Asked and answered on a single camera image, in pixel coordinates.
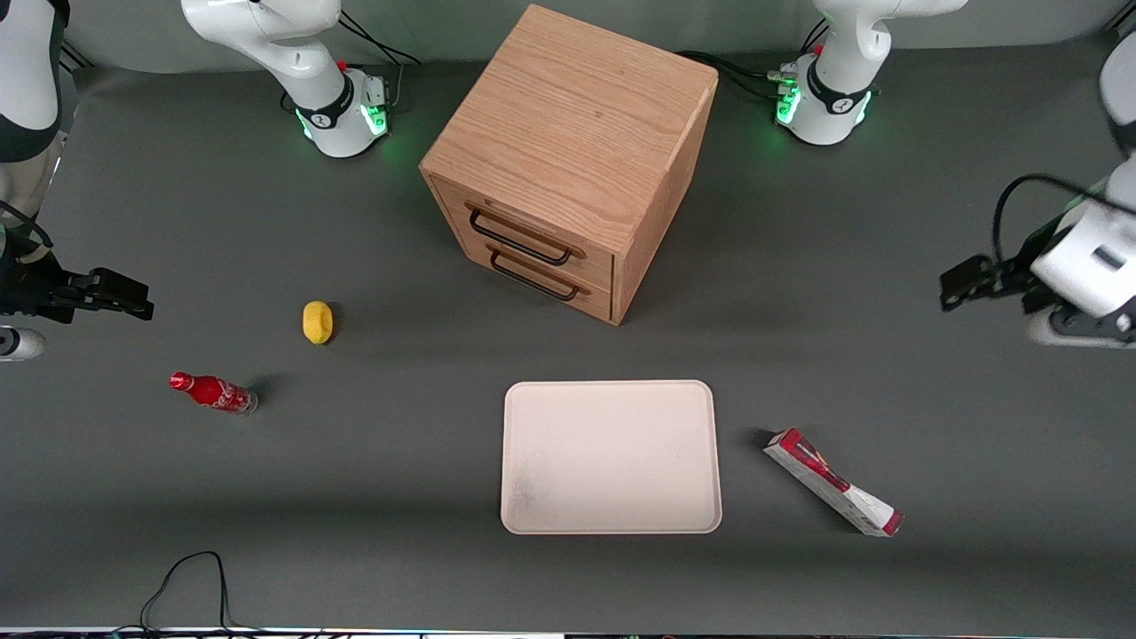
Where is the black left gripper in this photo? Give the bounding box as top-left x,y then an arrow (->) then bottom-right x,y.
940,227 -> 1080,317

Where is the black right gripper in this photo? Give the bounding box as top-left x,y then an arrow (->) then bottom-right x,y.
0,252 -> 155,323

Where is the cream plastic tray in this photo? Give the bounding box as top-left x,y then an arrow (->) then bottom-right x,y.
501,380 -> 723,535

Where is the red cola bottle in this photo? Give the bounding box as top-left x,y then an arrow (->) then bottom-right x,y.
169,371 -> 259,416

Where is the yellow lemon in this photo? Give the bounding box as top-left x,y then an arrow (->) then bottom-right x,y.
302,300 -> 335,345

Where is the wooden drawer front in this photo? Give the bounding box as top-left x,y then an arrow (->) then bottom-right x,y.
430,176 -> 617,290
444,218 -> 615,326

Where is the wooden drawer cabinet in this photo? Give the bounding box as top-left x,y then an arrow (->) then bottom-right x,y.
419,4 -> 720,327

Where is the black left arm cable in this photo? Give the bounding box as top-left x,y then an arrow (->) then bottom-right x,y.
991,173 -> 1136,267

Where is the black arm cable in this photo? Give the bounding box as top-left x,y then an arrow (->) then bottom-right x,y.
991,173 -> 1136,267
0,200 -> 55,259

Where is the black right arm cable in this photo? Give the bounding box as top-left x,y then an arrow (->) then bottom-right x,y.
0,200 -> 55,259

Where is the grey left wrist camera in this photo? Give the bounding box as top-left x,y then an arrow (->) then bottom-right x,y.
1028,306 -> 1136,349

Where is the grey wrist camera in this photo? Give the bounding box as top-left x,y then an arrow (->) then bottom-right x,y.
1028,306 -> 1136,349
0,327 -> 46,361

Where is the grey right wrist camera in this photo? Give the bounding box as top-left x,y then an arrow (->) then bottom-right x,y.
0,327 -> 46,361

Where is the black looped cable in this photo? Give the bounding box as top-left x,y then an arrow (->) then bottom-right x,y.
138,550 -> 267,636

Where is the black left base cable bundle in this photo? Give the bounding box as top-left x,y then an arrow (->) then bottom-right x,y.
676,50 -> 800,101

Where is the black right base cable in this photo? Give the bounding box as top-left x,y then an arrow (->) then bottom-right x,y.
337,11 -> 423,112

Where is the black wire drawer handle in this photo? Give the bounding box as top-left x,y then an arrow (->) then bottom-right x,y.
467,205 -> 588,267
487,243 -> 592,303

